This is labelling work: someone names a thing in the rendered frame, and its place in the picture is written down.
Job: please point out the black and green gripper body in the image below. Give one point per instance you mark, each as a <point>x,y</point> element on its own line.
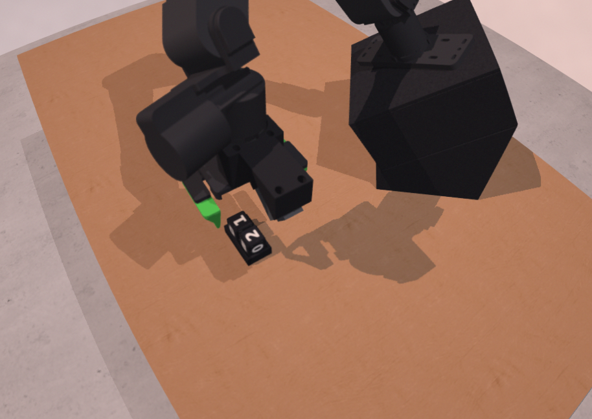
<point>218,185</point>

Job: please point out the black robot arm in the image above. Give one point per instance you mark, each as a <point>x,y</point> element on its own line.
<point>219,101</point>

